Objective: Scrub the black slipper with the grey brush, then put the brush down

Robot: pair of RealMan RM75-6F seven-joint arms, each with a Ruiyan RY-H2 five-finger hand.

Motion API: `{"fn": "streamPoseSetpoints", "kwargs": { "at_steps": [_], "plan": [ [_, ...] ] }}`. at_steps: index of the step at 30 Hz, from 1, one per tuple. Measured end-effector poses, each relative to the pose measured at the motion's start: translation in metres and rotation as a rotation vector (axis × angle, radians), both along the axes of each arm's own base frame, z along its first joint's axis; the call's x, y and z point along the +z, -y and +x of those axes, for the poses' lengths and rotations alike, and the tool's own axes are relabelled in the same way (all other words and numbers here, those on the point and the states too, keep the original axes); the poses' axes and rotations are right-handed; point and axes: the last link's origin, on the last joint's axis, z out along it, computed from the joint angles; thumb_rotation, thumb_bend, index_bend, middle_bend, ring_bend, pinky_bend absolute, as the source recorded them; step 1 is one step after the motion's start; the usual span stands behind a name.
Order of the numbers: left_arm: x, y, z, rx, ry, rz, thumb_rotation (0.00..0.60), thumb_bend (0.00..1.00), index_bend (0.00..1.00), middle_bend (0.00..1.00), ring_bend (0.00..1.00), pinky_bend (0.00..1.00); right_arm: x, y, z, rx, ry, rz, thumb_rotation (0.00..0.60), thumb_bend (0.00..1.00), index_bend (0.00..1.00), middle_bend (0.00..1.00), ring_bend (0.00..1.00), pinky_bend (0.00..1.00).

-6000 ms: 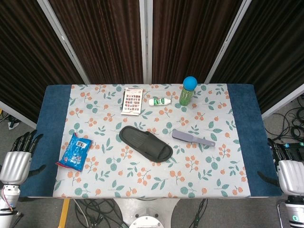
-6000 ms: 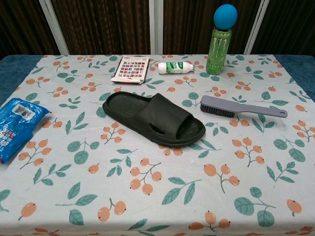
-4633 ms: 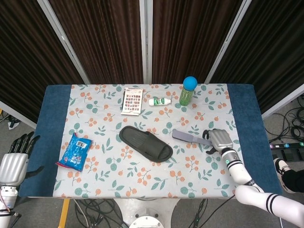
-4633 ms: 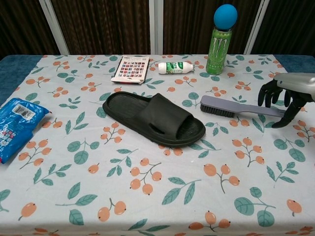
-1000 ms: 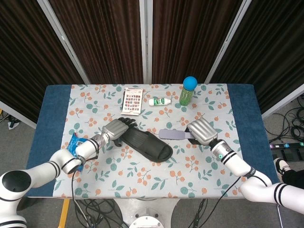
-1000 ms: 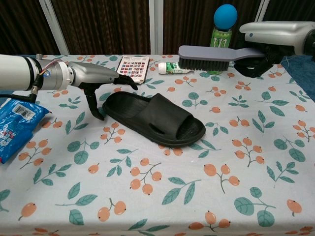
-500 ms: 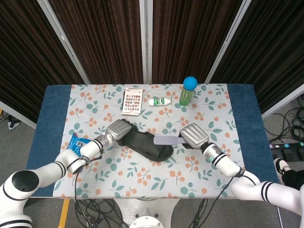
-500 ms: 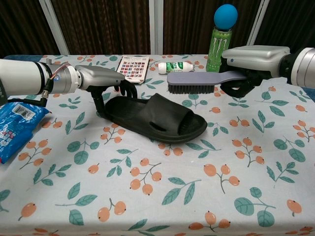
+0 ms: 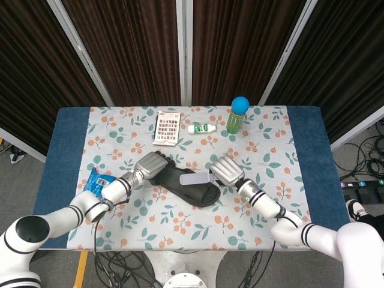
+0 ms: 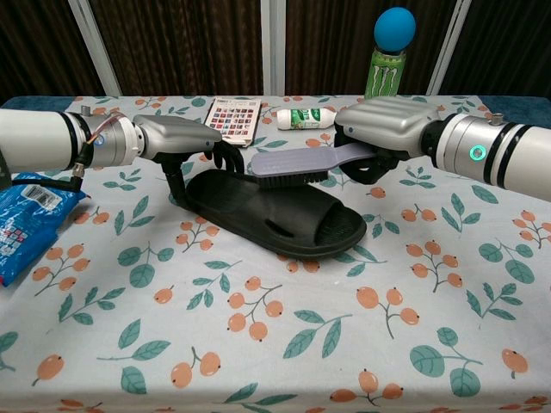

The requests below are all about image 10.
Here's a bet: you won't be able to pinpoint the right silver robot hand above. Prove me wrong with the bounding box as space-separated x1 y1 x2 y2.
333 96 443 186

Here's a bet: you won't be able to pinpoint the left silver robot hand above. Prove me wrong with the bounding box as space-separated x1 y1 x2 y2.
132 114 245 207

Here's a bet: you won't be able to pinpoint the grey scrub brush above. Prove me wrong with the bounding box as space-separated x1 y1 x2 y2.
250 143 380 189

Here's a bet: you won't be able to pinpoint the black rubber slide sandal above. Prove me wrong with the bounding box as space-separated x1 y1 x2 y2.
178 169 368 260

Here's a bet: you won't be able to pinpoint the green energy drink can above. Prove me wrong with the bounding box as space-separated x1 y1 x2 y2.
364 46 408 101

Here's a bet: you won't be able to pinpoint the white card box colourful squares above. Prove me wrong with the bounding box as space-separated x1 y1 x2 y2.
201 97 263 150

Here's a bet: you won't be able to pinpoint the white plastic bottle green label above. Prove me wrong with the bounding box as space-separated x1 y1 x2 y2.
275 107 337 132

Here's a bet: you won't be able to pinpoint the blue ball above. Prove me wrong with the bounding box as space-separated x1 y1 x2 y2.
373 7 417 54

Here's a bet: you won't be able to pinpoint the blue plastic snack bag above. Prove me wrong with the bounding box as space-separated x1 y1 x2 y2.
0 170 87 288

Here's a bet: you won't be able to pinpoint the floral patterned tablecloth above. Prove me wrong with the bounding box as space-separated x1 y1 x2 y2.
0 95 551 413

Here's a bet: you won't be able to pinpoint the white vertical frame post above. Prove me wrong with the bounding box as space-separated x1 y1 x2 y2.
260 0 288 96
68 0 124 96
425 0 474 96

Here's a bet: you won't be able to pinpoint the black cable with brass connector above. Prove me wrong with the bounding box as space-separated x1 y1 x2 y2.
10 162 86 193

